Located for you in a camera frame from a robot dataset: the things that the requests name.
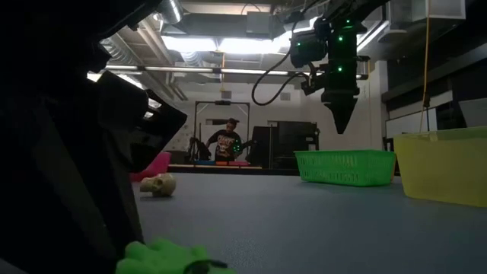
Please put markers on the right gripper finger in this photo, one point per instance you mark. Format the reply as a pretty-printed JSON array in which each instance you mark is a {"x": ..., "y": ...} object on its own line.
[{"x": 341, "y": 114}]

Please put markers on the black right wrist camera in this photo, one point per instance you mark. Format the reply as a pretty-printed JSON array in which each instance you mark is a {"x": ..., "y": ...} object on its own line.
[{"x": 312, "y": 84}]

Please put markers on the silver ventilation duct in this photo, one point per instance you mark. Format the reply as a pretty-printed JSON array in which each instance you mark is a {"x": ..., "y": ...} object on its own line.
[{"x": 171, "y": 9}]

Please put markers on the person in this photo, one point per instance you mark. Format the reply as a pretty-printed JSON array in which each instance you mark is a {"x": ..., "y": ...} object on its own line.
[{"x": 227, "y": 144}]

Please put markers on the green foam skeleton figure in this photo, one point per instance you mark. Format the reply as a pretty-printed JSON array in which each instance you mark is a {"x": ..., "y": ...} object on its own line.
[{"x": 163, "y": 259}]

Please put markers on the cream plastic skull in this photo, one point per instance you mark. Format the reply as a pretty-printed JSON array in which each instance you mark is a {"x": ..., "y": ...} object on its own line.
[{"x": 160, "y": 185}]

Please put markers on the grey ceiling box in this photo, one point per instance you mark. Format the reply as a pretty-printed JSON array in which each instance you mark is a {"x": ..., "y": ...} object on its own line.
[{"x": 258, "y": 23}]

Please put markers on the black equipment cabinet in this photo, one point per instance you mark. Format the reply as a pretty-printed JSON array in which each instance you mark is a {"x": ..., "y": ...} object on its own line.
[{"x": 289, "y": 144}]

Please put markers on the green rectangular basket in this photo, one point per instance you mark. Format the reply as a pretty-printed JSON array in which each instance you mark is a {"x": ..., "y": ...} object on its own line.
[{"x": 344, "y": 167}]

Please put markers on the pink round bowl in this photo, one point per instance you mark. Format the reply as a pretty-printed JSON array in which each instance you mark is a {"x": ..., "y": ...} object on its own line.
[{"x": 158, "y": 167}]

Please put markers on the ceiling tube light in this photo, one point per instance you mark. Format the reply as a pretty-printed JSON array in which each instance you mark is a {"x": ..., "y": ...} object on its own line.
[{"x": 247, "y": 71}]

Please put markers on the black gantry frame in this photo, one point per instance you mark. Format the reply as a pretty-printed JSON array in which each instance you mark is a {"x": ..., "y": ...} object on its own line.
[{"x": 222, "y": 102}]

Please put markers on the blue-grey table mat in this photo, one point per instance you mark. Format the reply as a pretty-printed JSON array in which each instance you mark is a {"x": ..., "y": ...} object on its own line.
[{"x": 304, "y": 228}]

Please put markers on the yellow rectangular bin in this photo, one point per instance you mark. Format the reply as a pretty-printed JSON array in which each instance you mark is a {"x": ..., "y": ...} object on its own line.
[{"x": 443, "y": 167}]

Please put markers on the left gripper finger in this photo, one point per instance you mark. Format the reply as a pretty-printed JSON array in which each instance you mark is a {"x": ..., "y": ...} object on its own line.
[{"x": 76, "y": 190}]

